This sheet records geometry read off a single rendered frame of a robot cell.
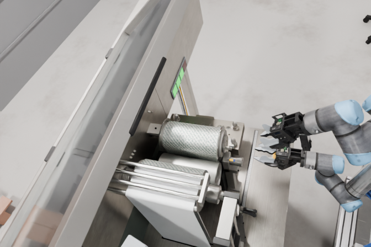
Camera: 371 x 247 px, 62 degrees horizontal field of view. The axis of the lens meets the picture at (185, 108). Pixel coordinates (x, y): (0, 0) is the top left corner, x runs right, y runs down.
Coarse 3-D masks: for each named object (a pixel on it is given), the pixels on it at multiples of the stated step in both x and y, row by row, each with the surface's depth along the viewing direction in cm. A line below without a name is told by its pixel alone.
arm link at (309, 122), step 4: (308, 112) 96; (312, 112) 95; (304, 116) 96; (308, 116) 95; (312, 116) 94; (304, 120) 96; (308, 120) 95; (312, 120) 94; (304, 124) 96; (308, 124) 95; (312, 124) 94; (316, 124) 93; (308, 128) 95; (312, 128) 94; (316, 128) 94; (312, 132) 95; (316, 132) 94; (320, 132) 95
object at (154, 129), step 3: (150, 123) 137; (153, 123) 137; (150, 126) 137; (153, 126) 136; (156, 126) 136; (159, 126) 135; (150, 129) 136; (153, 129) 135; (156, 129) 135; (159, 129) 134; (147, 132) 135; (150, 132) 134; (153, 132) 134; (156, 132) 134; (159, 132) 133; (156, 135) 135
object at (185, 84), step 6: (186, 72) 225; (186, 78) 227; (186, 84) 232; (186, 90) 238; (192, 90) 244; (186, 96) 244; (192, 96) 246; (186, 102) 251; (192, 102) 248; (192, 108) 255; (192, 114) 263; (198, 114) 269
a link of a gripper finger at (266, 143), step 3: (261, 138) 107; (264, 138) 107; (267, 138) 107; (270, 138) 107; (273, 138) 106; (261, 141) 109; (264, 141) 108; (267, 141) 108; (270, 141) 108; (273, 141) 107; (276, 141) 107; (258, 144) 113; (261, 144) 112; (264, 144) 110; (267, 144) 109; (270, 144) 108; (273, 144) 107; (264, 147) 111; (267, 147) 110
